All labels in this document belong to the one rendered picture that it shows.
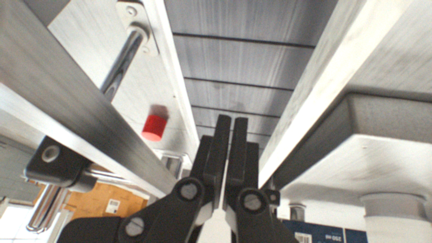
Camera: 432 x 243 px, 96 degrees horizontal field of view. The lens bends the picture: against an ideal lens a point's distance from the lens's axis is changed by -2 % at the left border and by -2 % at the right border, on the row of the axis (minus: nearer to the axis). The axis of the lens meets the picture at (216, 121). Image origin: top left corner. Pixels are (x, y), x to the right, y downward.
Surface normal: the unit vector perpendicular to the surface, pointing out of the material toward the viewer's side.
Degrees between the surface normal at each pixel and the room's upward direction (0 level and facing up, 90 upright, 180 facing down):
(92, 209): 92
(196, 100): 0
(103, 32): 0
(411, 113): 90
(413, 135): 90
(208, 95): 0
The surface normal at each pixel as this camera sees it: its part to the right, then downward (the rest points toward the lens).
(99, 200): -0.20, -0.51
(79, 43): -0.17, 0.86
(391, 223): -0.70, -0.44
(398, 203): -0.48, -0.49
